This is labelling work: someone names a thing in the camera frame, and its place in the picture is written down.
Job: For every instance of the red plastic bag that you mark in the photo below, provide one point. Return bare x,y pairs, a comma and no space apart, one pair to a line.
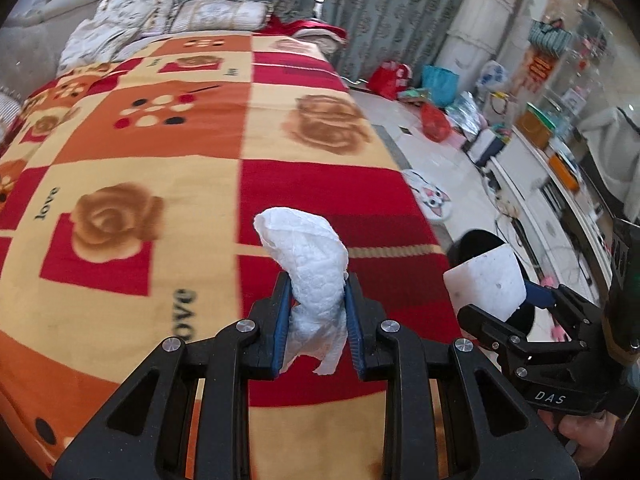
435,124

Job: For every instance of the cat face floor mat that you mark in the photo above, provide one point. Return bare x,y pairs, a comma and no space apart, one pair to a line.
430,195

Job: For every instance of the orange red hanging decoration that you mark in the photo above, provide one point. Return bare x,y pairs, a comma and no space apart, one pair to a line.
540,74

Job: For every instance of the teal paper bag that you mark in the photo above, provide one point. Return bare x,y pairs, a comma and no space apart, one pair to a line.
440,85

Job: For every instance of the person's right hand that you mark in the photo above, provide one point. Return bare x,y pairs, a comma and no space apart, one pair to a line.
585,435

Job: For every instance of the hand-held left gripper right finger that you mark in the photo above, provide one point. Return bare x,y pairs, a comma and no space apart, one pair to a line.
354,330

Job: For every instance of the white foam sponge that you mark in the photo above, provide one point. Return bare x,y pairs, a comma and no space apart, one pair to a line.
487,277

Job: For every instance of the orange box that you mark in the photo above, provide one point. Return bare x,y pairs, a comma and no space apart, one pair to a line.
534,127

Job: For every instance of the red orange printed blanket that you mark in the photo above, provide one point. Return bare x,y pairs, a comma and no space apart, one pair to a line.
200,170

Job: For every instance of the white low cabinet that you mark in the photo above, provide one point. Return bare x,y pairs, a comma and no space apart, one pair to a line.
530,190

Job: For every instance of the white tissue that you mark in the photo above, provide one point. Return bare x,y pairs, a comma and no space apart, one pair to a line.
310,270

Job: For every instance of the striped teal tote bag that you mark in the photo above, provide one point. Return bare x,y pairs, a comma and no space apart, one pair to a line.
550,39

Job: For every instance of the white fluted column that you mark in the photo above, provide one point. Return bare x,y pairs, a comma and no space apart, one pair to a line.
480,15

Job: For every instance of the embroidered pillow with bead trim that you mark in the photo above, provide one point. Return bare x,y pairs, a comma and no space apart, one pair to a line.
220,15
10,115
140,5

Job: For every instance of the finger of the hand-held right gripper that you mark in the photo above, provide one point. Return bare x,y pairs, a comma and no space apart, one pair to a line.
540,294
487,327

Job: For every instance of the white blue plastic bag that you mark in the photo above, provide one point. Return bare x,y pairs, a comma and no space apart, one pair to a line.
492,79

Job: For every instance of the red satin bedsheet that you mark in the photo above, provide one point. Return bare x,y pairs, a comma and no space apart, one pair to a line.
315,35

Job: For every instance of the red gift bag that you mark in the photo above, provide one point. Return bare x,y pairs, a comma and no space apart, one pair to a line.
390,80

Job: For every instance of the white cloth cover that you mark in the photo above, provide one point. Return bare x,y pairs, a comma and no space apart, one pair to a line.
612,150

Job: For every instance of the grey tufted headboard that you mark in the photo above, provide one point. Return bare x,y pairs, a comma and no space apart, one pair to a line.
45,25

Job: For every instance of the white folded quilt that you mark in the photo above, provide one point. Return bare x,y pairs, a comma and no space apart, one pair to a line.
95,42

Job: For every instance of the teal patterned curtain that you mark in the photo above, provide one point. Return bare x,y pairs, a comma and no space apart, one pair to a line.
390,10

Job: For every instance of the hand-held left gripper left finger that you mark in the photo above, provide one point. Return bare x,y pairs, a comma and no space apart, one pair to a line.
281,330

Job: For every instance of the black trash bin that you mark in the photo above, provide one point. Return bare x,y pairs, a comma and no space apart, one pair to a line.
467,247

